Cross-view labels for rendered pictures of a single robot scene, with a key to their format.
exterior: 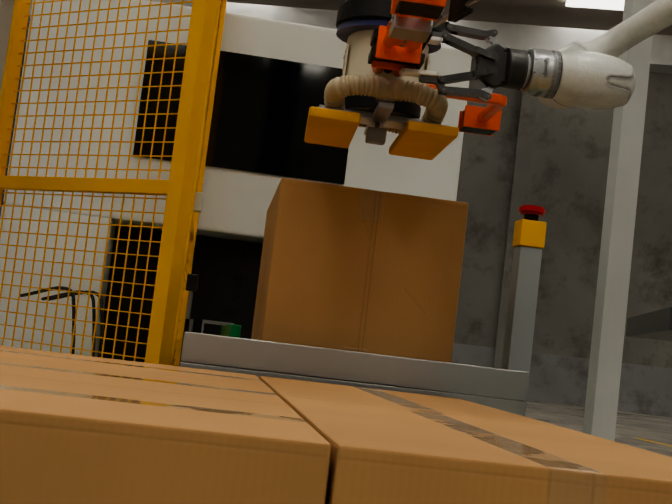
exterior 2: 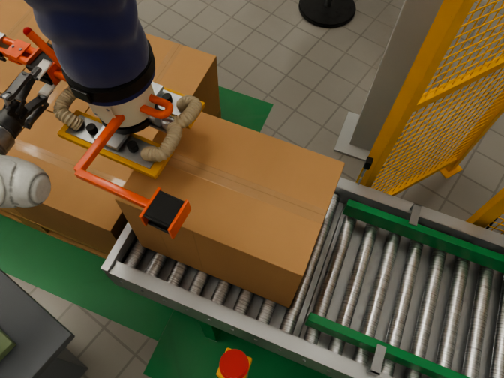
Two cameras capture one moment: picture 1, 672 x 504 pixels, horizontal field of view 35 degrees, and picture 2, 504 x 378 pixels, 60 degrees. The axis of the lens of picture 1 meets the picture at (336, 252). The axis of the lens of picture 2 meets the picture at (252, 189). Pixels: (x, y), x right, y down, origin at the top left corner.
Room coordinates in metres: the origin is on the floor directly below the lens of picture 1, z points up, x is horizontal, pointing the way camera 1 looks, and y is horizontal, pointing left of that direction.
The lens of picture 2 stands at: (2.82, -0.59, 2.13)
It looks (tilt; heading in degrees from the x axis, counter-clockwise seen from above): 62 degrees down; 117
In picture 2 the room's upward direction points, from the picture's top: 3 degrees clockwise
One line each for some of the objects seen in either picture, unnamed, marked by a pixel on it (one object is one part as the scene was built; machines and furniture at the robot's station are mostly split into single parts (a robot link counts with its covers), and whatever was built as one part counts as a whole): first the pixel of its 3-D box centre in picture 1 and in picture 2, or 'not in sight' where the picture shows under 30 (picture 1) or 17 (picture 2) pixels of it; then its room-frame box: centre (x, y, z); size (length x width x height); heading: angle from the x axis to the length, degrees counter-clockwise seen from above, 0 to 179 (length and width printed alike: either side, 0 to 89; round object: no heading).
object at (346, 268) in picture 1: (347, 290); (234, 208); (2.48, -0.04, 0.75); 0.60 x 0.40 x 0.40; 6
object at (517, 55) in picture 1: (500, 67); (11, 118); (1.94, -0.27, 1.17); 0.09 x 0.07 x 0.08; 97
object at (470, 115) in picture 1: (479, 120); (166, 212); (2.46, -0.30, 1.18); 0.09 x 0.08 x 0.05; 93
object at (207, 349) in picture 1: (357, 366); (152, 193); (2.12, -0.07, 0.58); 0.70 x 0.03 x 0.06; 97
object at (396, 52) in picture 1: (397, 49); (49, 64); (1.89, -0.07, 1.17); 0.10 x 0.08 x 0.06; 93
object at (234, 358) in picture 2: (531, 214); (234, 365); (2.75, -0.50, 1.02); 0.07 x 0.07 x 0.04
